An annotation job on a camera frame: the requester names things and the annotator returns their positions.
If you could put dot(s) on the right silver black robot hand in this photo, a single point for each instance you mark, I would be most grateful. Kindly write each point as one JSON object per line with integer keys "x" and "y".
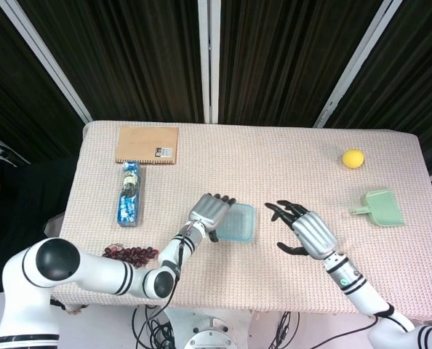
{"x": 314, "y": 232}

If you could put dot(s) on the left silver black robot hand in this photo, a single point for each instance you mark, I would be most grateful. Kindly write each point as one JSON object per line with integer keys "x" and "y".
{"x": 208, "y": 212}

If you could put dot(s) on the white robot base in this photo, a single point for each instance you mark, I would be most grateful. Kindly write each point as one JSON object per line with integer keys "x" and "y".
{"x": 208, "y": 331}

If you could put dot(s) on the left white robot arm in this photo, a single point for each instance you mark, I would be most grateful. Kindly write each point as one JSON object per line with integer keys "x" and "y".
{"x": 92, "y": 270}

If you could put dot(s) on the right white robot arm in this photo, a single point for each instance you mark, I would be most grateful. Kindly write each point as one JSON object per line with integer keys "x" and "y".
{"x": 361, "y": 294}

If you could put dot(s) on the pink woven tablecloth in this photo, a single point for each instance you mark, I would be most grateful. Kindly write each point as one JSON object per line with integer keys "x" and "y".
{"x": 238, "y": 163}

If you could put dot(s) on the green plastic dustpan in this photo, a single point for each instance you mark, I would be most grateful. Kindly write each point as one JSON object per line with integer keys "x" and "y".
{"x": 383, "y": 209}

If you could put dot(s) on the bunch of red grapes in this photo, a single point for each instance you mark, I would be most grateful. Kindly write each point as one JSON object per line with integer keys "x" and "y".
{"x": 139, "y": 253}

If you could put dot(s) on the blue cookie package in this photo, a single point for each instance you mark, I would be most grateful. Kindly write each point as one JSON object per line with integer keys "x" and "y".
{"x": 129, "y": 194}

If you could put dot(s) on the yellow lemon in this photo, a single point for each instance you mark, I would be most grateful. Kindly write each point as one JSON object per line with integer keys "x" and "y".
{"x": 353, "y": 159}

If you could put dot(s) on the brown spiral notebook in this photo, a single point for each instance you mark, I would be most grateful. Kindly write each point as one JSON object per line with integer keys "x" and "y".
{"x": 147, "y": 144}

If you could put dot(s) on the black curtain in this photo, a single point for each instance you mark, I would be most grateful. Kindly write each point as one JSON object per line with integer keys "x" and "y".
{"x": 136, "y": 54}

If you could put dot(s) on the person's black clothing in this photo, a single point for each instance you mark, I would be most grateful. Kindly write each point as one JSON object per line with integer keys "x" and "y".
{"x": 30, "y": 203}

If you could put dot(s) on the white frame post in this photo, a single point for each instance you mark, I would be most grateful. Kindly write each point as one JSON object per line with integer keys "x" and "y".
{"x": 45, "y": 58}
{"x": 208, "y": 62}
{"x": 354, "y": 62}

